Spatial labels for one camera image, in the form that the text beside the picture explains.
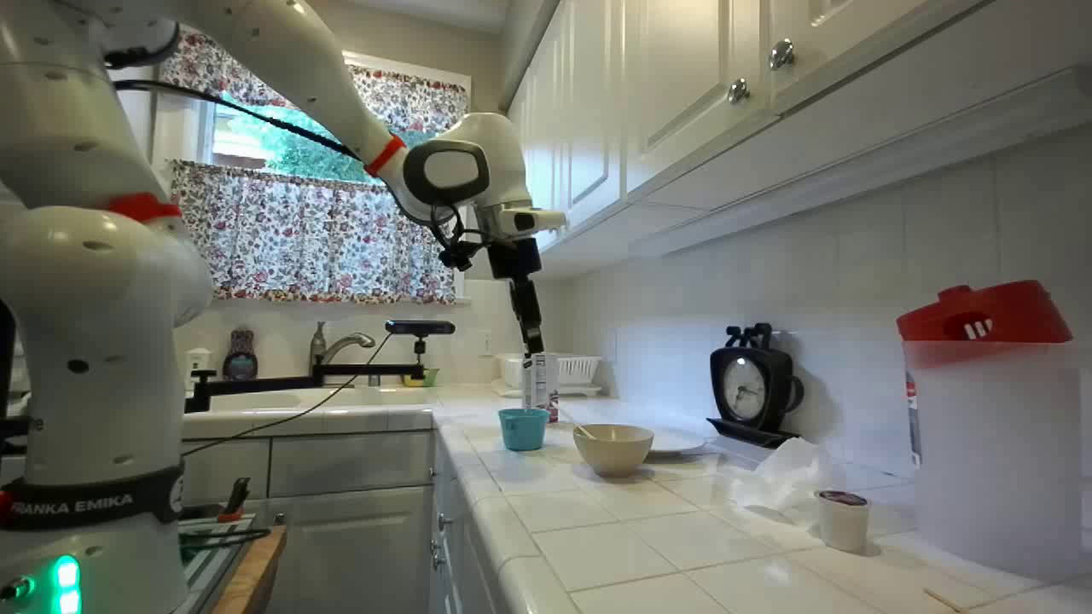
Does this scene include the white lower cabinets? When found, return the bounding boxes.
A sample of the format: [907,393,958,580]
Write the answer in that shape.
[184,428,507,614]

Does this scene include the clear plastic bag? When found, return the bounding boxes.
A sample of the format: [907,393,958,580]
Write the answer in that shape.
[718,436,842,524]

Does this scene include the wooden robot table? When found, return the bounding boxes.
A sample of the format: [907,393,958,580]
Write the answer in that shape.
[176,530,288,614]

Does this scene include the floral window curtain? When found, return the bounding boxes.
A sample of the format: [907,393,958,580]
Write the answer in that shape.
[162,31,458,303]

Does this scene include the red lidded plastic container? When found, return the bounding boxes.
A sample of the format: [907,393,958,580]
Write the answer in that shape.
[899,281,1088,580]

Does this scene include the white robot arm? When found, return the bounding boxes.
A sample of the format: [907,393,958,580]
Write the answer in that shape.
[0,0,562,614]

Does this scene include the white upper cabinets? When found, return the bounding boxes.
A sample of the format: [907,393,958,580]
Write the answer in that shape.
[511,0,1092,275]

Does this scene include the black alarm clock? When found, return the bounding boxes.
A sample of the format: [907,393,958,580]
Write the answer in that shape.
[710,324,807,447]

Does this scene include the white coffee pod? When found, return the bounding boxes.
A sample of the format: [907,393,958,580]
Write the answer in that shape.
[821,490,872,554]

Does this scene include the cream ceramic bowl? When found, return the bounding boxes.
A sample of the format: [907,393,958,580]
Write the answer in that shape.
[574,422,657,477]

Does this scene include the chrome kitchen faucet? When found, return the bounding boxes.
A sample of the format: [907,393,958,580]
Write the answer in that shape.
[312,319,376,369]

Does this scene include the white plate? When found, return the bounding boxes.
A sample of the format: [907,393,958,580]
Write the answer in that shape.
[651,428,707,460]

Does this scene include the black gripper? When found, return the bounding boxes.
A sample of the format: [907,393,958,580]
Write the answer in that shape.
[490,237,543,353]

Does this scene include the white cabinets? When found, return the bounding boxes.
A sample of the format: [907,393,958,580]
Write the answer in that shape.
[511,0,1092,275]
[184,428,507,614]

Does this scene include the white dish rack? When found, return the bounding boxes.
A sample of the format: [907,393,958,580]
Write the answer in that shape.
[495,353,600,397]

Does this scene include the blue cup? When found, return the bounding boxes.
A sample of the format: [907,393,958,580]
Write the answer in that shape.
[500,409,545,450]

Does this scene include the small round gauge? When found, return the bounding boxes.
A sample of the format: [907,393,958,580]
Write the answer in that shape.
[221,326,261,383]

